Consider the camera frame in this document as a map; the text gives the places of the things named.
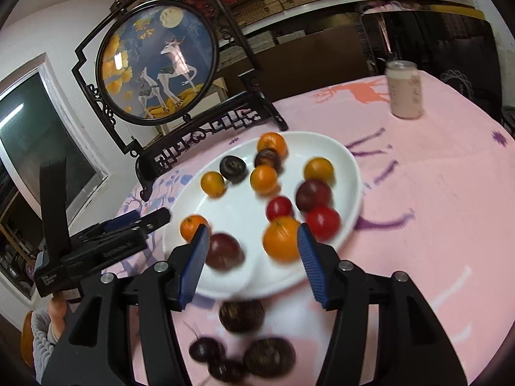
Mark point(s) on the brown wooden chair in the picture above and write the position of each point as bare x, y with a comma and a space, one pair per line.
26, 337

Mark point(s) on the large orange tangerine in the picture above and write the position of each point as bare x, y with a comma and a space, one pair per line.
283, 238

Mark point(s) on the white shelf unit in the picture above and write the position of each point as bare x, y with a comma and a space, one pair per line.
322, 6

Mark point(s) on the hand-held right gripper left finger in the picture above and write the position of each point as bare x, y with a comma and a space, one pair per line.
193, 273

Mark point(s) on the brown cardboard panel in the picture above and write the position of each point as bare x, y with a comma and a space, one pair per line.
314, 60

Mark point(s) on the pale drink can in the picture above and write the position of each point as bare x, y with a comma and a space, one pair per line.
404, 92

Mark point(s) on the round deer painting table screen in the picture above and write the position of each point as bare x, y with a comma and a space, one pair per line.
161, 60

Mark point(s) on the red tomato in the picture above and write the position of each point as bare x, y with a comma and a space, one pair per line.
279, 208
322, 222

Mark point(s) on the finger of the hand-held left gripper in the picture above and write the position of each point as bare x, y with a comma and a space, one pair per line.
122, 221
155, 218

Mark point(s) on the white oval plate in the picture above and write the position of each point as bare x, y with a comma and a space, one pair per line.
241, 217

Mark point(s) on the black chair back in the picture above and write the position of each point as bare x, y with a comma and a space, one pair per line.
442, 44

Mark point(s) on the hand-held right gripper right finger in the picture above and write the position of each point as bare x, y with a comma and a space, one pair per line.
316, 273

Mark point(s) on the dark wrinkled mangosteen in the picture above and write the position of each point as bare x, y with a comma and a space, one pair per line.
268, 356
232, 167
267, 161
241, 315

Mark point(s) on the person's left hand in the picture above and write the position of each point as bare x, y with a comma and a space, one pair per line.
57, 313

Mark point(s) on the yellow-orange tomato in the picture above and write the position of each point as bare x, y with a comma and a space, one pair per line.
318, 171

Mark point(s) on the person's left forearm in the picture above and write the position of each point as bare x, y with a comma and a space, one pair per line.
42, 337

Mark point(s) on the window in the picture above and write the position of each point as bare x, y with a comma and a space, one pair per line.
36, 128

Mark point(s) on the pink printed tablecloth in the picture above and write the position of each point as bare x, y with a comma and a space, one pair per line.
422, 209

